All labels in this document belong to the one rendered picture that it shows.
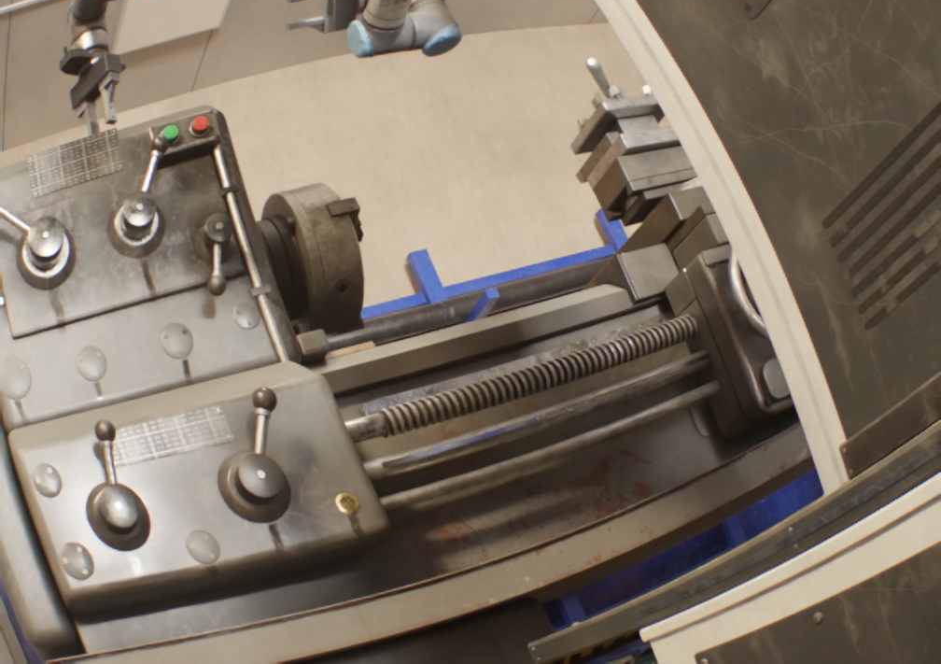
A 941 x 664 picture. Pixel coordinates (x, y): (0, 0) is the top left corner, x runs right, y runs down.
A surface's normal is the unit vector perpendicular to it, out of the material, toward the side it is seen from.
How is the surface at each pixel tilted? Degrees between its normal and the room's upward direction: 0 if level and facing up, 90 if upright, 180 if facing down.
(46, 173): 90
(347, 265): 122
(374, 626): 90
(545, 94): 90
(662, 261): 90
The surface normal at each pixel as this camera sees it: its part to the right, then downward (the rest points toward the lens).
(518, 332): 0.33, -0.43
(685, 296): -0.87, 0.22
